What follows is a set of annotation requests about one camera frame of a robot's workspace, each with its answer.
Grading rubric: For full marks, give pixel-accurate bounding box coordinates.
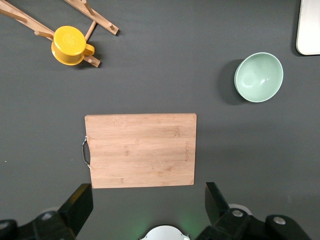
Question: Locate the wooden cutting board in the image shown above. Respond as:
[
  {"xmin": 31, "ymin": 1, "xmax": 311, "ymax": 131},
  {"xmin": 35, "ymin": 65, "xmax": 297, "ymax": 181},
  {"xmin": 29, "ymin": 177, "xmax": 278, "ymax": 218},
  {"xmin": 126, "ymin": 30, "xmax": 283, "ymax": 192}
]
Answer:
[{"xmin": 82, "ymin": 113, "xmax": 198, "ymax": 190}]

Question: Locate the light green bowl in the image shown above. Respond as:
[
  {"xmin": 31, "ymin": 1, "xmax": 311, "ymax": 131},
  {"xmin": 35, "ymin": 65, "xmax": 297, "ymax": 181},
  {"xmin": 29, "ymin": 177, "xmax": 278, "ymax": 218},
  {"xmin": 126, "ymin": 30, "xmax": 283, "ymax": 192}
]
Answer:
[{"xmin": 234, "ymin": 51, "xmax": 284, "ymax": 103}]

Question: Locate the yellow mug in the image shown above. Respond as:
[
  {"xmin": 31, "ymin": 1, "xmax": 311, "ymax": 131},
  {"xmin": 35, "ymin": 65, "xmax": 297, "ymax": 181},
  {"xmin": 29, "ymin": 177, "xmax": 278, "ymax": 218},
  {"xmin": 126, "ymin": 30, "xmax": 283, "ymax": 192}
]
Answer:
[{"xmin": 51, "ymin": 25, "xmax": 96, "ymax": 67}]

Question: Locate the cream bear print tray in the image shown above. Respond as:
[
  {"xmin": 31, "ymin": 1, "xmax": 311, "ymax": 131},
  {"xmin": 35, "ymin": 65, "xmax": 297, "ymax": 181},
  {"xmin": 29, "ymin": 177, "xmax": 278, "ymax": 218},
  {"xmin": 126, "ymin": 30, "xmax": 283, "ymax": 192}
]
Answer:
[{"xmin": 295, "ymin": 0, "xmax": 320, "ymax": 56}]

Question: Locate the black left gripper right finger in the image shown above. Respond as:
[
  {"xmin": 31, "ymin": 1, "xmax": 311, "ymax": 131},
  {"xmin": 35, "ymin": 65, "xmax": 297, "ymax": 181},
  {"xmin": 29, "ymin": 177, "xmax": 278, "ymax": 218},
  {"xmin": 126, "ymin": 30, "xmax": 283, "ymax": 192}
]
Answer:
[{"xmin": 196, "ymin": 181, "xmax": 311, "ymax": 240}]

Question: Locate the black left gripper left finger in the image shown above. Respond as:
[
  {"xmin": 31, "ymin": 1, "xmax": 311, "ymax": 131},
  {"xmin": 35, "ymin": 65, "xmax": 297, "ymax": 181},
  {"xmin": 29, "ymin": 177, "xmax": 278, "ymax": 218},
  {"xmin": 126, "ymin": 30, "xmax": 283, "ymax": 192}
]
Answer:
[{"xmin": 0, "ymin": 183, "xmax": 94, "ymax": 240}]

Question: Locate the wooden peg mug rack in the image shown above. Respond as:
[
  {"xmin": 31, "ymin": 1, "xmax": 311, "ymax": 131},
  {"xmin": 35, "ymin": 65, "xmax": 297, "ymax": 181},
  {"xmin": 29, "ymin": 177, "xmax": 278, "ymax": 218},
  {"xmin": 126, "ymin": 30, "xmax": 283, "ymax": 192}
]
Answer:
[{"xmin": 0, "ymin": 0, "xmax": 120, "ymax": 68}]

